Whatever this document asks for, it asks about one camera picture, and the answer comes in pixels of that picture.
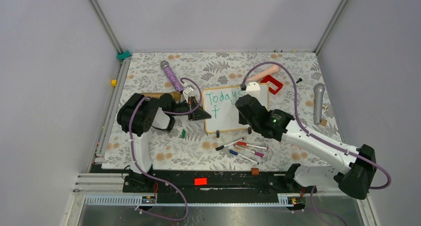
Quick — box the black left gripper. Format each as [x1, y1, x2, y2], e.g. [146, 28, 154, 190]
[170, 96, 211, 121]

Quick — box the yellow framed whiteboard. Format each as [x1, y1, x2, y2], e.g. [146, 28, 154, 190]
[202, 85, 249, 134]

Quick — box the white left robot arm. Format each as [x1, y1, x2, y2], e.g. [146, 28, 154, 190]
[117, 93, 211, 192]

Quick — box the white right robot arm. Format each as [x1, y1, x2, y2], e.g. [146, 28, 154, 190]
[235, 94, 376, 200]

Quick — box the red whiteboard marker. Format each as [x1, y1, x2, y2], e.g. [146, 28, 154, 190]
[236, 142, 269, 150]

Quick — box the black whiteboard marker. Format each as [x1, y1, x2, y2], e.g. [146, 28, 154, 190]
[215, 138, 244, 151]

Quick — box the magenta whiteboard marker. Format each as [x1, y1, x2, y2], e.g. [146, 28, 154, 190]
[235, 145, 264, 157]

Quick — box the blue whiteboard marker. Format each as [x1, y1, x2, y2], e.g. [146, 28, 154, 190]
[229, 149, 259, 165]

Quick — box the gold toy microphone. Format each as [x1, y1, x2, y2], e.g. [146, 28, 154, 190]
[141, 91, 182, 101]

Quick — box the pink toy microphone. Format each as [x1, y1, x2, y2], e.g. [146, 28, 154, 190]
[247, 65, 280, 81]

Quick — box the floral tablecloth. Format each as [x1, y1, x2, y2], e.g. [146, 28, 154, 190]
[119, 53, 341, 171]

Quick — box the orange cylinder block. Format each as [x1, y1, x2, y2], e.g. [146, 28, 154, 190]
[250, 167, 260, 176]

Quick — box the purple glitter toy microphone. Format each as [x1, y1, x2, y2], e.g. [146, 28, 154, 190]
[160, 61, 183, 92]

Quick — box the red tape patch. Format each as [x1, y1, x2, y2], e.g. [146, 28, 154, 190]
[194, 177, 208, 186]

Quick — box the silver toy microphone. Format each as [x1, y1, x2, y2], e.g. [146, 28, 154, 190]
[313, 83, 325, 125]

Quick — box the small tan wooden block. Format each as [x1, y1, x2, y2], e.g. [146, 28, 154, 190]
[320, 119, 328, 127]

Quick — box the yellow small cube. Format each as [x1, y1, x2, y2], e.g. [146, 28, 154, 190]
[111, 79, 117, 87]

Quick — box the teal corner clamp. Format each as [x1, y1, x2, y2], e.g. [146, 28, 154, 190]
[117, 50, 132, 61]

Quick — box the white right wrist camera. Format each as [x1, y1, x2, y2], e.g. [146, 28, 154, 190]
[245, 81, 261, 101]

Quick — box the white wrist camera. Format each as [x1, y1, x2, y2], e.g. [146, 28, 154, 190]
[245, 81, 261, 101]
[182, 85, 196, 101]

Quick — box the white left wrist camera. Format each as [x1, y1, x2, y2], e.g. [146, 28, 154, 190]
[182, 85, 196, 101]

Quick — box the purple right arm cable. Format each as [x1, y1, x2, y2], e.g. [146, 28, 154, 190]
[240, 61, 392, 226]

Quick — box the red square frame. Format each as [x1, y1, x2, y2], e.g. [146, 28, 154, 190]
[260, 75, 283, 95]

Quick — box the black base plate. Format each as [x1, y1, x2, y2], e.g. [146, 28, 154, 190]
[123, 169, 317, 202]

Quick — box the cable duct rail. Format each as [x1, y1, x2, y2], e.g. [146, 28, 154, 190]
[84, 192, 306, 207]

